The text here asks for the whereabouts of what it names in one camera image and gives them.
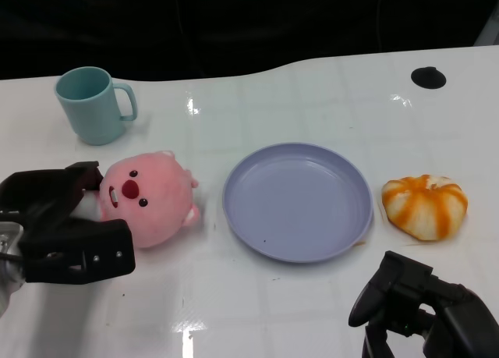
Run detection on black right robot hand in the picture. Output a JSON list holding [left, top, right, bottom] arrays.
[[348, 250, 499, 358]]

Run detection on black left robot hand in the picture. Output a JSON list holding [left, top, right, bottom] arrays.
[[0, 161, 136, 285]]

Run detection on pink plush beaver doll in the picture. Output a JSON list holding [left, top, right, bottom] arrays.
[[76, 150, 200, 249]]

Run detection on purple plastic plate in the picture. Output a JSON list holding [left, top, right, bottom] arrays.
[[222, 142, 374, 264]]

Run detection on teal plastic mug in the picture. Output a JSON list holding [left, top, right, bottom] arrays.
[[54, 66, 139, 146]]

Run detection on orange striped white bun toy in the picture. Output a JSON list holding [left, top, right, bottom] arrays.
[[380, 174, 469, 242]]

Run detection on black round table grommet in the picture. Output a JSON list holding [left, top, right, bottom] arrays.
[[410, 66, 448, 90]]

